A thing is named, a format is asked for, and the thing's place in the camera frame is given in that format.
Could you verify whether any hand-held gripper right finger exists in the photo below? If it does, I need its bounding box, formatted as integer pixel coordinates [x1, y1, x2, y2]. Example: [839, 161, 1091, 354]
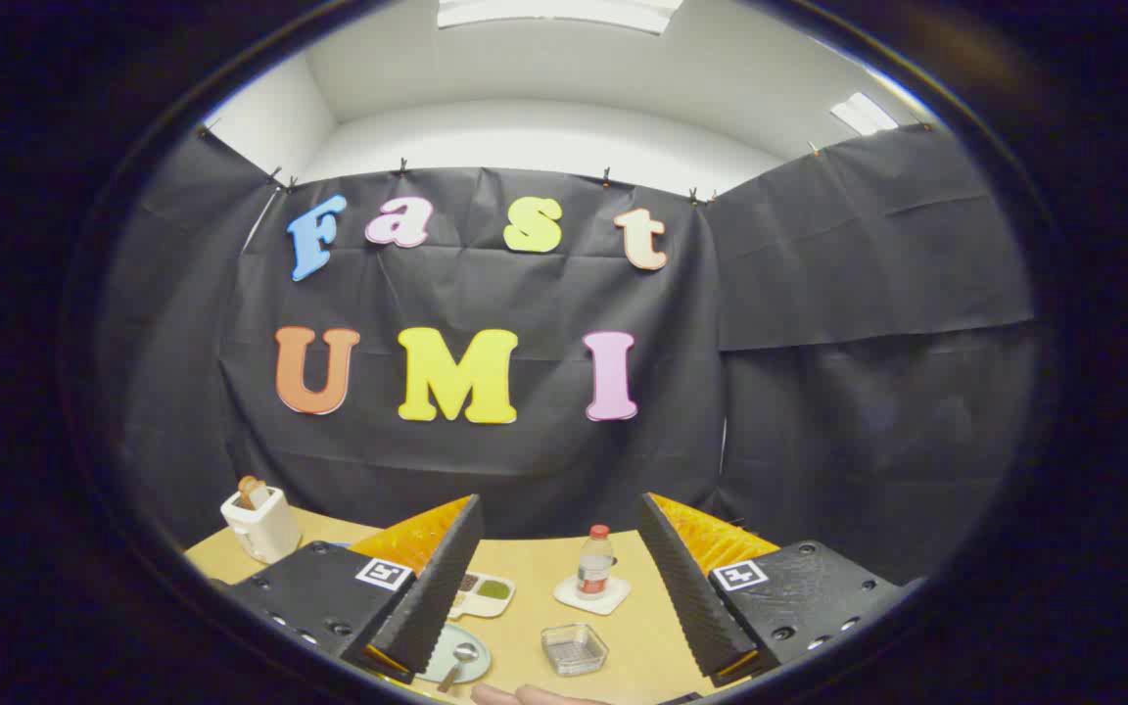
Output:
[636, 493, 922, 688]

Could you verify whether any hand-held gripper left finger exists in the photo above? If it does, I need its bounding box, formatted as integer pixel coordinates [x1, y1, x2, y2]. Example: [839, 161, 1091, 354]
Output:
[216, 494, 485, 684]

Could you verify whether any wooden-handled metal spoon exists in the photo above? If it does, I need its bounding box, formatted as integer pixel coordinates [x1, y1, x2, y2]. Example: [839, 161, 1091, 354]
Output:
[437, 641, 481, 694]

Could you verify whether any white divided snack tray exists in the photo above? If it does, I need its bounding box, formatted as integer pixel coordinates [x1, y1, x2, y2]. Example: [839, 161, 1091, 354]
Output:
[446, 573, 516, 620]

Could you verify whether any pale green round plate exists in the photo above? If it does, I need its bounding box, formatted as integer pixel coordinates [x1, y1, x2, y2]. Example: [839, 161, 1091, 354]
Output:
[417, 624, 493, 684]

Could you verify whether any clear plastic water bottle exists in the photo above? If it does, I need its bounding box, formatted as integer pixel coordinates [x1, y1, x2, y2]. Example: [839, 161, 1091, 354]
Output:
[576, 525, 616, 600]

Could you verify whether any white square coaster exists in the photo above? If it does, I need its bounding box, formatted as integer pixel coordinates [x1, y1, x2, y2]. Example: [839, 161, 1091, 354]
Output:
[553, 575, 632, 616]

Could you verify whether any white toaster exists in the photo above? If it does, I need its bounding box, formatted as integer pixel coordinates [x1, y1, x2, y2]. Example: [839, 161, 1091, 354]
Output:
[220, 485, 303, 565]

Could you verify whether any small ceiling light panel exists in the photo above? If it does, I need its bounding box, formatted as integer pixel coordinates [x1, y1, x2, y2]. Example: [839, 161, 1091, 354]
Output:
[830, 92, 900, 136]

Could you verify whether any large ceiling light panel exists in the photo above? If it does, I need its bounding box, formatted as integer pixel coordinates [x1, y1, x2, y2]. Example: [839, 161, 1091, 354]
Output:
[437, 0, 684, 36]

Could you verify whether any metal wire basket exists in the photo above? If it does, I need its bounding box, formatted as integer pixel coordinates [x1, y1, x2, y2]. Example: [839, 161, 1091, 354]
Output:
[540, 623, 610, 677]

